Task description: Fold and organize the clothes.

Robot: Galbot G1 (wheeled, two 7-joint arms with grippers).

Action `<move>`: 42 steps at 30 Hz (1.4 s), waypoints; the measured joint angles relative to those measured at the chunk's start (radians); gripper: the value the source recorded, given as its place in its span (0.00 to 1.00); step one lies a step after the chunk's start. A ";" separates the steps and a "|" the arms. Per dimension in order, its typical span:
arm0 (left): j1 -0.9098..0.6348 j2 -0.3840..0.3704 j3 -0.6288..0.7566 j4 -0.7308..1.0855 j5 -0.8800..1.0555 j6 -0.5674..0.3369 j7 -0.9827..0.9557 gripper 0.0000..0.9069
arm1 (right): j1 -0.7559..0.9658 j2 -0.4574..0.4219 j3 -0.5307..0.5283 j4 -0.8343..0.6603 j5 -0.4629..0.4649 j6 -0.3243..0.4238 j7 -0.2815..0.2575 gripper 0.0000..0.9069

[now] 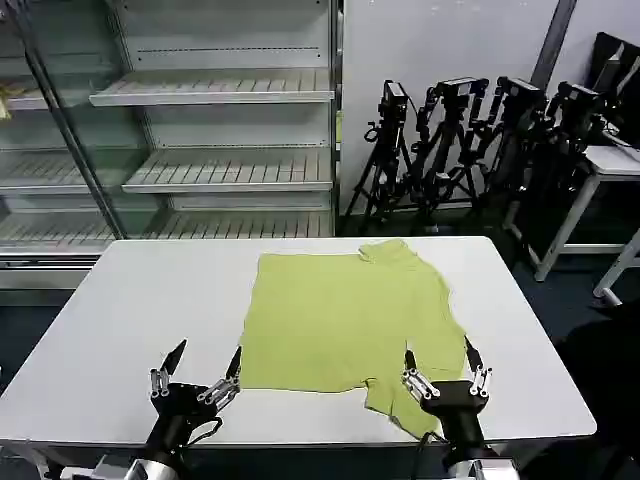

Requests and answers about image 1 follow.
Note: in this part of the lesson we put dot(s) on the yellow-green shirt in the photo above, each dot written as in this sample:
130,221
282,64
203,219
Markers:
345,325

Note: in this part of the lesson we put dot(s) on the glass-door shelf unit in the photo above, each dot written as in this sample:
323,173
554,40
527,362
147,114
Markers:
55,150

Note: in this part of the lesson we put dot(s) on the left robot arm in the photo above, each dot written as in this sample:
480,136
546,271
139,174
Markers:
140,467

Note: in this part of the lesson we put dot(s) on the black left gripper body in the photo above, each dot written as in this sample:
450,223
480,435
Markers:
181,407

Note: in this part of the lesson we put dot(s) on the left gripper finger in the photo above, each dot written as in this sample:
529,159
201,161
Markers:
225,382
167,367

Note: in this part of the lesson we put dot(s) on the black camera tripod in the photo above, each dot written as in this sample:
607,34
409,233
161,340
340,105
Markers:
387,150
450,145
570,150
517,130

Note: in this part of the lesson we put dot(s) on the grey wall post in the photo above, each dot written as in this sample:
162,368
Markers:
550,40

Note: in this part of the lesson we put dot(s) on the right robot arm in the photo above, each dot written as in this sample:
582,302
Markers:
480,467

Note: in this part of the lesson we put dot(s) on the open white shelf unit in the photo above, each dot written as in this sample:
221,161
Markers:
235,150

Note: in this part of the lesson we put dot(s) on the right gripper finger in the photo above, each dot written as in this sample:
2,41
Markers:
417,380
477,372

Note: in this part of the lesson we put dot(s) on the white side table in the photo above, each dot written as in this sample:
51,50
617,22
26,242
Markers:
612,160

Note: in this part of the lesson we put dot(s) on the black monitor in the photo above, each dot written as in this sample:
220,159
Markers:
612,65

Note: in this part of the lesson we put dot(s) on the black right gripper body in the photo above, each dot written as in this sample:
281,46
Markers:
457,405

